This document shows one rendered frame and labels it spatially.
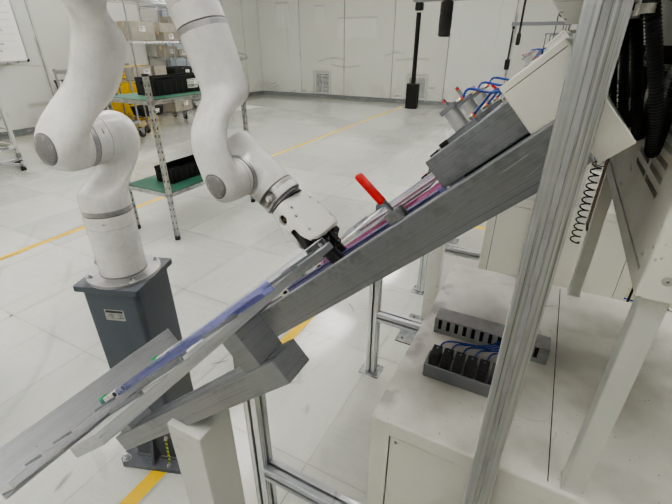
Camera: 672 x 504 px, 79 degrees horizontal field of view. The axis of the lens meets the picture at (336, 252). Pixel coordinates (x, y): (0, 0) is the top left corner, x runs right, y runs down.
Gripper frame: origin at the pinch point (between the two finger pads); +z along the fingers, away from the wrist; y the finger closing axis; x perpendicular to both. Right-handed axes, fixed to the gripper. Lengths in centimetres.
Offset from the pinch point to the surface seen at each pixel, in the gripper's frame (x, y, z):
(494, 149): -35.8, -6.1, 4.7
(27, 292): 203, 27, -113
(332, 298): -0.1, -10.1, 4.6
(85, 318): 170, 27, -72
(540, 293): -29.7, -14.1, 21.2
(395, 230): -19.0, -10.1, 3.4
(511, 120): -39.7, -6.1, 3.5
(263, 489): 62, -14, 29
